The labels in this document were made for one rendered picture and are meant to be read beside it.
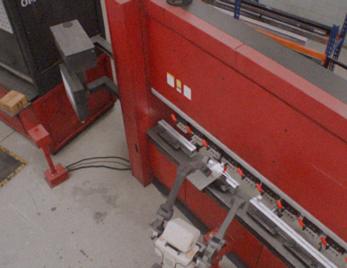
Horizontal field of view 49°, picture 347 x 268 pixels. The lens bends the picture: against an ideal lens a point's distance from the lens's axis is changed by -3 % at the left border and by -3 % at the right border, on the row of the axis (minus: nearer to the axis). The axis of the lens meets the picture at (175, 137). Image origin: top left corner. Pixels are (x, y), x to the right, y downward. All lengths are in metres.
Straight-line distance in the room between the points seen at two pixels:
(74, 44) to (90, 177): 1.96
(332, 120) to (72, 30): 2.23
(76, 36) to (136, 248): 2.19
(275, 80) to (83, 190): 2.95
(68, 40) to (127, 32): 0.52
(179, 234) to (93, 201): 2.04
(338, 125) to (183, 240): 1.22
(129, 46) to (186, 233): 1.53
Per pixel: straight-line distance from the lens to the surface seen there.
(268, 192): 3.00
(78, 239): 4.31
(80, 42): 3.29
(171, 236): 2.67
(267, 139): 2.66
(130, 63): 3.30
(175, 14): 2.82
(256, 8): 4.75
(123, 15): 3.05
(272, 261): 3.39
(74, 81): 3.50
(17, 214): 4.70
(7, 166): 5.17
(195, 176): 3.37
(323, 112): 2.21
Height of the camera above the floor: 3.68
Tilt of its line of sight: 47 degrees down
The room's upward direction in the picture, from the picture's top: 2 degrees counter-clockwise
